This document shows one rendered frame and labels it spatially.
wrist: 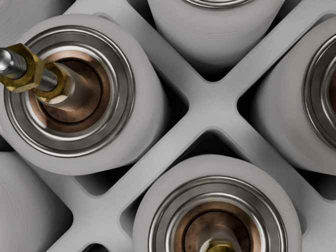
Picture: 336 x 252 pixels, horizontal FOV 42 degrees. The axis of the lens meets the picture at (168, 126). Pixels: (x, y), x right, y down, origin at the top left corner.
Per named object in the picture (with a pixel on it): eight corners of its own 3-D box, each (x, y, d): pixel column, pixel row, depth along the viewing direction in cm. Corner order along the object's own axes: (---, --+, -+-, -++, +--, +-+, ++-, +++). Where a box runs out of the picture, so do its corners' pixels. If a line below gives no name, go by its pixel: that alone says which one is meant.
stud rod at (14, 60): (55, 77, 24) (-10, 44, 16) (73, 80, 24) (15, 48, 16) (52, 95, 24) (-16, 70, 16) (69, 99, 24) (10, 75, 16)
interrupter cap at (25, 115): (22, 17, 26) (17, 13, 25) (148, 39, 25) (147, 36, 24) (-5, 144, 25) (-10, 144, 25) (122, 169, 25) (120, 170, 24)
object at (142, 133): (85, 59, 44) (7, -4, 26) (180, 76, 43) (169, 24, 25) (66, 154, 43) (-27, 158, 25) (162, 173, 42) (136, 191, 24)
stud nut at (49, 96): (40, 61, 22) (34, 58, 21) (73, 67, 22) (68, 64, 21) (32, 99, 22) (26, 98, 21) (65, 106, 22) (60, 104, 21)
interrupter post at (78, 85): (55, 68, 25) (34, 56, 22) (96, 75, 25) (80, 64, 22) (47, 109, 25) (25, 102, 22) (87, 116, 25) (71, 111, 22)
